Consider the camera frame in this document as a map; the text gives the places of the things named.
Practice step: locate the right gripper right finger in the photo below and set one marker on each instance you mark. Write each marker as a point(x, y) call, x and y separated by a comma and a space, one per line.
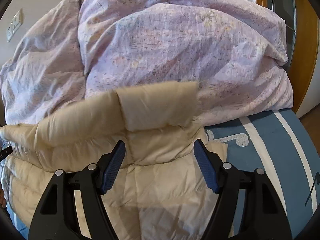
point(209, 163)

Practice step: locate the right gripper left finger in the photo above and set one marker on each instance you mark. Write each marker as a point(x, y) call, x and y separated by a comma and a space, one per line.
point(110, 165)

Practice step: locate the person's left hand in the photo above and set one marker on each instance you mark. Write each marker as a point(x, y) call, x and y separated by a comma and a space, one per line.
point(3, 201)

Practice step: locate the blue white striped bedsheet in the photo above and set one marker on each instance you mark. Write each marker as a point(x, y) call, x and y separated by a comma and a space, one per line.
point(277, 141)

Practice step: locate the lilac floral duvet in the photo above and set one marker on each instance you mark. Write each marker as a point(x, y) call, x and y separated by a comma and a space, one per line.
point(235, 50)

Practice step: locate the wooden glass wardrobe door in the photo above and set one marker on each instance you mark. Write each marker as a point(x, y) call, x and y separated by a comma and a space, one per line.
point(302, 37)

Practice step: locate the white wall socket plate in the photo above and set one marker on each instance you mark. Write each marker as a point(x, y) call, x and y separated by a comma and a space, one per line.
point(14, 25)

